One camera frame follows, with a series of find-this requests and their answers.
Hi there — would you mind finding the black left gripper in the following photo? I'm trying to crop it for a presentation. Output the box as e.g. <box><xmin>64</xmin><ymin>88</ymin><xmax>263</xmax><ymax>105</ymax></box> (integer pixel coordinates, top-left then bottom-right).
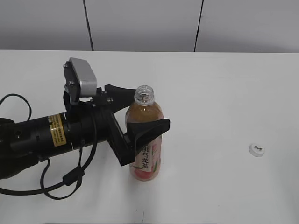
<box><xmin>84</xmin><ymin>84</ymin><xmax>170</xmax><ymax>166</ymax></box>

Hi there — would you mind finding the peach oolong tea bottle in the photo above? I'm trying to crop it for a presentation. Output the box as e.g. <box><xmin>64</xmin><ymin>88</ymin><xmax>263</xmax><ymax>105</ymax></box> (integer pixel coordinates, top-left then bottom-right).
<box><xmin>125</xmin><ymin>84</ymin><xmax>165</xmax><ymax>182</ymax></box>

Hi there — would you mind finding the white bottle cap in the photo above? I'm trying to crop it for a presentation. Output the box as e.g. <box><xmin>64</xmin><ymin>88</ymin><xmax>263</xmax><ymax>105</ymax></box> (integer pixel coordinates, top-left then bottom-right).
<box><xmin>249</xmin><ymin>143</ymin><xmax>265</xmax><ymax>157</ymax></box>

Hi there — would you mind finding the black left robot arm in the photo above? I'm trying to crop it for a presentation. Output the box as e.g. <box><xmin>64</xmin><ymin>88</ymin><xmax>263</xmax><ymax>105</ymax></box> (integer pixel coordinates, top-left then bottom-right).
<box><xmin>0</xmin><ymin>85</ymin><xmax>170</xmax><ymax>179</ymax></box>

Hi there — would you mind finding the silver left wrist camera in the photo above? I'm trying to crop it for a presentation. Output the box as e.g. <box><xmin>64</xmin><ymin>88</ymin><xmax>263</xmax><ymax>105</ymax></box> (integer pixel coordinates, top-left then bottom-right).
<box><xmin>64</xmin><ymin>57</ymin><xmax>97</xmax><ymax>105</ymax></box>

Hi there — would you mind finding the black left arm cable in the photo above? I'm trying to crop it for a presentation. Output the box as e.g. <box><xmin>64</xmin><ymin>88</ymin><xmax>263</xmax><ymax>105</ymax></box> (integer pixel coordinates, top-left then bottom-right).
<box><xmin>0</xmin><ymin>93</ymin><xmax>99</xmax><ymax>200</ymax></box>

